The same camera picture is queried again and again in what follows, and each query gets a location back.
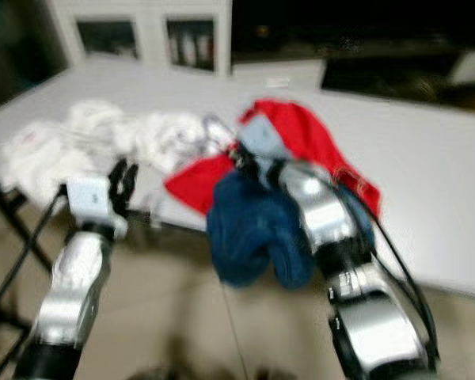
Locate white drawer front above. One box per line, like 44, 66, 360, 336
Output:
234, 59, 325, 89
447, 49, 475, 86

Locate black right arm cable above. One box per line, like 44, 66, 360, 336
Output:
364, 186, 440, 373

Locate white popsicle print T-shirt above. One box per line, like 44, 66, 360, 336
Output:
0, 101, 112, 199

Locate blue denim jeans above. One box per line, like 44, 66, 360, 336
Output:
206, 170, 377, 290

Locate grey brown curtain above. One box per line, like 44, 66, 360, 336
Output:
0, 0, 64, 112

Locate white glass door cabinet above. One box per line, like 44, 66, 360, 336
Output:
47, 0, 232, 76

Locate black metal table leg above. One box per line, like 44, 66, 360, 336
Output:
0, 178, 48, 270

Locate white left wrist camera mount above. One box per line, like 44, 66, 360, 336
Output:
67, 176, 120, 232

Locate white crumpled T-shirt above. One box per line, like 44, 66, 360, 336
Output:
135, 111, 238, 171

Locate red shirt with white trim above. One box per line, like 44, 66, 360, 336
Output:
165, 99, 381, 219

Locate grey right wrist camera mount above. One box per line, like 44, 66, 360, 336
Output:
240, 113, 290, 159

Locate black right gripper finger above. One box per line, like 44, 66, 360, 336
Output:
228, 145, 258, 179

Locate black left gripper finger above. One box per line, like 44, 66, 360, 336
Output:
108, 158, 127, 207
123, 161, 141, 219

